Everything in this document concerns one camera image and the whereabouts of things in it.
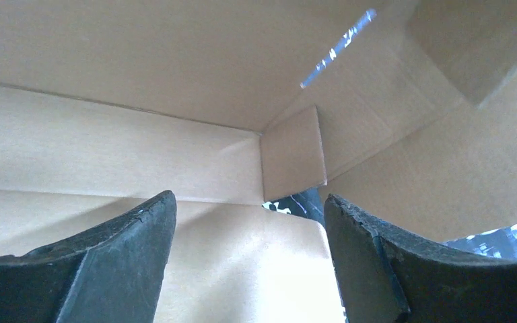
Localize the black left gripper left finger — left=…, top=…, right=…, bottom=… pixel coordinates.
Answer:
left=0, top=190, right=177, bottom=322

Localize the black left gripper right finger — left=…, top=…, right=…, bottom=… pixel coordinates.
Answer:
left=324, top=194, right=517, bottom=322

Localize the brown cardboard box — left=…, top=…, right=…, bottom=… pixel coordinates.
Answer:
left=0, top=1, right=517, bottom=322

